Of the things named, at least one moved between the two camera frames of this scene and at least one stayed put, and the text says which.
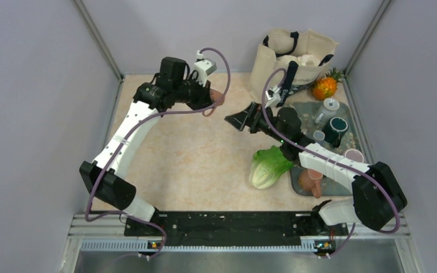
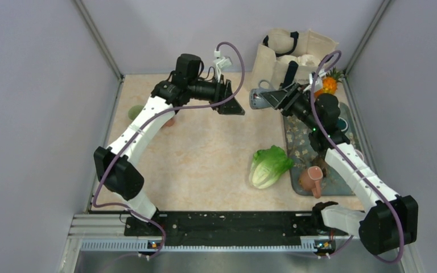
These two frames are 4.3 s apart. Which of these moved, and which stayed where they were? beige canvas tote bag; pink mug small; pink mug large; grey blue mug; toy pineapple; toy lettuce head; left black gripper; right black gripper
Moved: left black gripper; pink mug small; right black gripper; grey blue mug
Stayed: pink mug large; toy lettuce head; toy pineapple; beige canvas tote bag
